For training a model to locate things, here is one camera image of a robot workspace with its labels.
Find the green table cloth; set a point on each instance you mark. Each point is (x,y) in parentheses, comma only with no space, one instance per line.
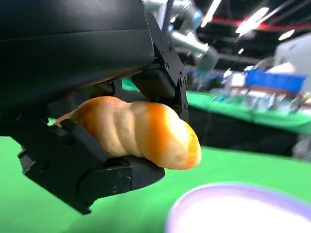
(48,194)

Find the green background table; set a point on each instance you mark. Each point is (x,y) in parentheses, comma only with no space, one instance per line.
(247,114)

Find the blue box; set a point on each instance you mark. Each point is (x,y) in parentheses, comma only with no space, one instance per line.
(274,78)

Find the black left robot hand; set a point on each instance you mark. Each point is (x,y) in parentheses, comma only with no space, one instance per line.
(73,60)

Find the lilac plate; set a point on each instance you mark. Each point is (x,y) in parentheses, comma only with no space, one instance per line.
(238,208)

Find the orange white toy bread roll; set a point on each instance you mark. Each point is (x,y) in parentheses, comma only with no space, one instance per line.
(145,131)

